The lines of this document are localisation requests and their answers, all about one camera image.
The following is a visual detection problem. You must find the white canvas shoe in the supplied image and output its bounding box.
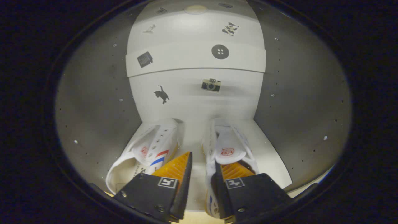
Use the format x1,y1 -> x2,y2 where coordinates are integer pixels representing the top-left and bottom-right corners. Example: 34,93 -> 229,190
201,118 -> 260,218
106,118 -> 181,195

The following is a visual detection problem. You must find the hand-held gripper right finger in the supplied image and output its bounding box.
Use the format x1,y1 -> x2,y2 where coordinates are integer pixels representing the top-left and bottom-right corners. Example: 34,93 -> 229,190
211,162 -> 293,223

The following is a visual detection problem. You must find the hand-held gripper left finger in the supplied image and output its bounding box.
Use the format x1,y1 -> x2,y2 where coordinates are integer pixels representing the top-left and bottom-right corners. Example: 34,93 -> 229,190
113,152 -> 193,222

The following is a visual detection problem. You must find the dark grey shoe cabinet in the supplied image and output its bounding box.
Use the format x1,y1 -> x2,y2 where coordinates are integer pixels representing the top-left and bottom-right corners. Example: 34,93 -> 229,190
55,0 -> 352,212

